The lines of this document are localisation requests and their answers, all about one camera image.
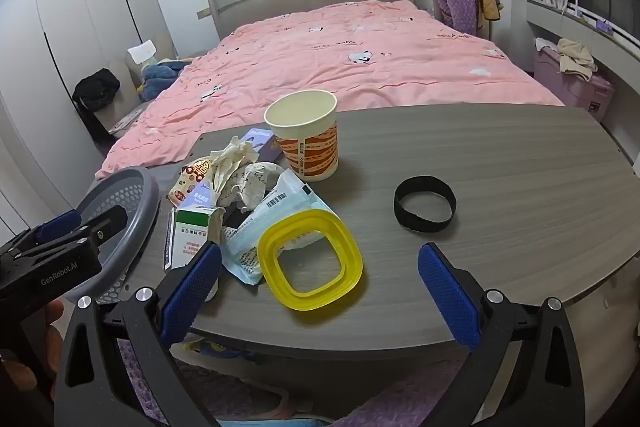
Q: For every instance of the white wardrobe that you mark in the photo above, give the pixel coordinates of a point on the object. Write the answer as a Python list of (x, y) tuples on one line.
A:
[(75, 7)]

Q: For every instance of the crumpled white tissue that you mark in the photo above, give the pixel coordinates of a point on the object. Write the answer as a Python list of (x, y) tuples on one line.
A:
[(227, 167)]

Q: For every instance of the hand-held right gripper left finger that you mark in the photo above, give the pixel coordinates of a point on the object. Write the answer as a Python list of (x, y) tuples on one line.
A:
[(192, 292)]

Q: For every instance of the black elastic band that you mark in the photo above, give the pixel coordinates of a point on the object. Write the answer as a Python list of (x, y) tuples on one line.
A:
[(400, 212)]

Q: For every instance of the blue plush garment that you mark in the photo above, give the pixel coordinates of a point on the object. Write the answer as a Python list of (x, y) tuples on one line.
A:
[(160, 79)]

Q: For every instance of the grey perforated plastic basket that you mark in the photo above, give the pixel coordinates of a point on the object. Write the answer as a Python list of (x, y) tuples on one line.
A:
[(125, 197)]

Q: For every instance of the white paper sheet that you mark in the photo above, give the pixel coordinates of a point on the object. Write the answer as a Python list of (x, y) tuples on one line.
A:
[(142, 52)]

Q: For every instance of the light blue packet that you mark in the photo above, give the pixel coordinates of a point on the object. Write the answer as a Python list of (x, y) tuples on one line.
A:
[(242, 252)]

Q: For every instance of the small purple box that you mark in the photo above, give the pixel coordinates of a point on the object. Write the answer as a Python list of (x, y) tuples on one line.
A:
[(260, 141)]

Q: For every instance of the beige upholstered chair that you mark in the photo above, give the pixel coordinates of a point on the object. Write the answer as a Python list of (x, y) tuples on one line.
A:
[(125, 112)]

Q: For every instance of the beige cloth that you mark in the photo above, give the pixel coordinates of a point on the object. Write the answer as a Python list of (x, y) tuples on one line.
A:
[(575, 57)]

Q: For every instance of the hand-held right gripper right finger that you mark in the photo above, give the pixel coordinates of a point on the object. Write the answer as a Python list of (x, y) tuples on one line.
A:
[(450, 297)]

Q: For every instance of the black bag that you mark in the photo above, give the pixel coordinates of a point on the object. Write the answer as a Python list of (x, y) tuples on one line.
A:
[(97, 87)]

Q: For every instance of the bed with pink cover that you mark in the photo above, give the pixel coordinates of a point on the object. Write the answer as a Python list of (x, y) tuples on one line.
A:
[(350, 72)]

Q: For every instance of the red patterned snack packet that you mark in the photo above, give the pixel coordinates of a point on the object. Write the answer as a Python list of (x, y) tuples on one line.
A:
[(192, 179)]

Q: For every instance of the white metal rack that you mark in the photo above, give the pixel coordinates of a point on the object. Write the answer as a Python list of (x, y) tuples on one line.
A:
[(615, 29)]

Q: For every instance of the paper cup with orange print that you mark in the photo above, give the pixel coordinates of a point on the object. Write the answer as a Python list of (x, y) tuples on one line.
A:
[(310, 152)]

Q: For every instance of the pink plastic storage box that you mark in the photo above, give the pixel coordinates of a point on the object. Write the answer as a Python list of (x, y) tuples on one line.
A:
[(580, 94)]

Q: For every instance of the green and white carton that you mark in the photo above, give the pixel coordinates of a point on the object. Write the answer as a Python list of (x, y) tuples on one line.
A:
[(190, 232)]

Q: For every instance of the person's left hand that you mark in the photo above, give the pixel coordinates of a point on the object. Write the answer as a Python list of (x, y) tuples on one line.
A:
[(52, 314)]

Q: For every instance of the small purple cloth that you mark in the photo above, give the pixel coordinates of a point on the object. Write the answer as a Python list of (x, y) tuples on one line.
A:
[(605, 26)]

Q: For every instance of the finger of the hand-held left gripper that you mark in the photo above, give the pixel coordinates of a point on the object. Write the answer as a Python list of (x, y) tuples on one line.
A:
[(57, 224), (107, 219)]

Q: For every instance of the crumpled printed paper wrapper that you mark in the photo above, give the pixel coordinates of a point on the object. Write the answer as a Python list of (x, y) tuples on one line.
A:
[(255, 187)]

